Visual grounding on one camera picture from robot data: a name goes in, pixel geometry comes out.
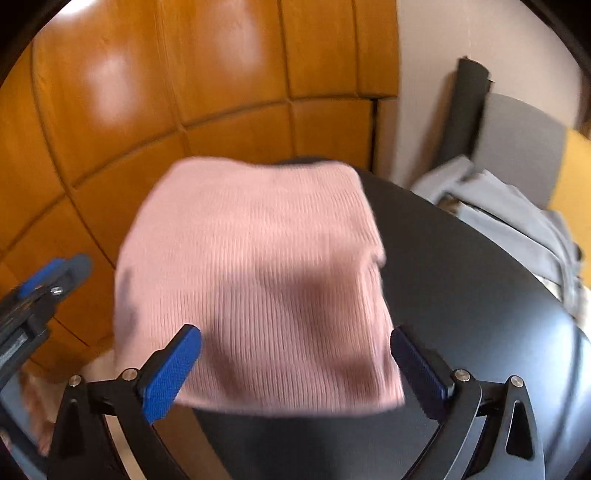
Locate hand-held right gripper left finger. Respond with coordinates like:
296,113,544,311
44,324,203,480

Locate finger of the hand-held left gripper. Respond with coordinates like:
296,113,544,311
17,258,66,299
47,253,94,297

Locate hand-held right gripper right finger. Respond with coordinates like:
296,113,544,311
390,325,553,480

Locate pink knit sweater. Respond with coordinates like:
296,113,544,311
113,155,408,412

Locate grey garment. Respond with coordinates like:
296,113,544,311
410,154,591,325

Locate wooden wardrobe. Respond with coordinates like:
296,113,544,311
0,0,401,385

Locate grey yellow blue armchair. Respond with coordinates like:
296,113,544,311
470,92,591,214

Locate black rolled mat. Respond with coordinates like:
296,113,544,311
440,57,493,165

